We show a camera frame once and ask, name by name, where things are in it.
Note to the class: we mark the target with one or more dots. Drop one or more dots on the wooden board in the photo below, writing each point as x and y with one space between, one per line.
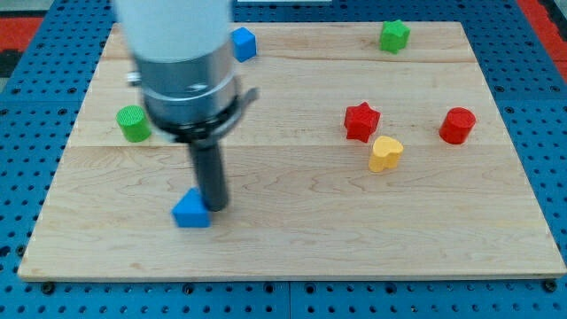
303 203

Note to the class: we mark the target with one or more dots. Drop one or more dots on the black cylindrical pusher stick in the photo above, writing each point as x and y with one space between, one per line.
209 171

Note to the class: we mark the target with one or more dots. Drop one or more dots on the yellow heart block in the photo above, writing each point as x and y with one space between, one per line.
385 154

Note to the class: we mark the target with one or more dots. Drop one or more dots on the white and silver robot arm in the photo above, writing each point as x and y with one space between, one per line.
185 67

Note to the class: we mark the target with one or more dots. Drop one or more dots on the red star block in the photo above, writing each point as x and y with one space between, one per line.
361 122

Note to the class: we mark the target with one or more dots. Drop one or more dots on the blue triangle block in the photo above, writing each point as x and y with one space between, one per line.
190 211

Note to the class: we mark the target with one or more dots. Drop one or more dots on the blue cube block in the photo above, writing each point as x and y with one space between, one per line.
244 42

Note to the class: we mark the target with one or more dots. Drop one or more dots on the green cylinder block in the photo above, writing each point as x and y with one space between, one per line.
133 123

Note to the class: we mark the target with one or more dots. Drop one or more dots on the green star block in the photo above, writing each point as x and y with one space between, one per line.
394 36

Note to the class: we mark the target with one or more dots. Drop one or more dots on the red cylinder block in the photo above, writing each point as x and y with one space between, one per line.
457 125

